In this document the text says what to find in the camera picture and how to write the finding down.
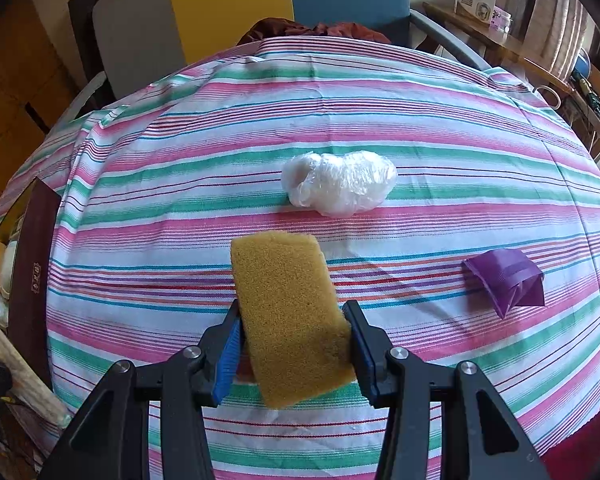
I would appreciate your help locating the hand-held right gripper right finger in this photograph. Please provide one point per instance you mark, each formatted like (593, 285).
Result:
(366, 357)

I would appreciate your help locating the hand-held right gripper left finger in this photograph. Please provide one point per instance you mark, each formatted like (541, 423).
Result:
(227, 357)

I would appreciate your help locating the large yellow sponge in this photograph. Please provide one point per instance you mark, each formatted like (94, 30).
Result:
(290, 315)

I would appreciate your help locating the purple packet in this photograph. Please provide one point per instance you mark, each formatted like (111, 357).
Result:
(505, 280)

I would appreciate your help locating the clear plastic bag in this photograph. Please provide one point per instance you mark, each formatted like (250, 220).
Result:
(337, 182)

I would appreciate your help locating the striped tablecloth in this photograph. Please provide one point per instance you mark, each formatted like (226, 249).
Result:
(330, 160)

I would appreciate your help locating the pale wooden bar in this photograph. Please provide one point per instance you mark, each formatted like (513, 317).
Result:
(15, 365)

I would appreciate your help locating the dark red cloth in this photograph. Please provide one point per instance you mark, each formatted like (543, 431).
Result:
(320, 30)

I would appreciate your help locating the wooden cabinet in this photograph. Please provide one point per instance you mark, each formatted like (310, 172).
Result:
(15, 100)

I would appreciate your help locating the grey yellow blue chair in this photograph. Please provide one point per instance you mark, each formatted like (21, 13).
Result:
(240, 15)

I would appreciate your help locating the wooden side table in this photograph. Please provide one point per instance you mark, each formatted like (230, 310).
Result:
(540, 60)

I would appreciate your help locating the small pink box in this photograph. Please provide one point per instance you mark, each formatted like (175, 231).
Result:
(501, 19)

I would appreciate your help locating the blue ball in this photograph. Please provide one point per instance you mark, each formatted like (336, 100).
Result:
(585, 64)

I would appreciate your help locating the pink striped curtain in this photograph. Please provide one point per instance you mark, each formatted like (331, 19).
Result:
(560, 20)

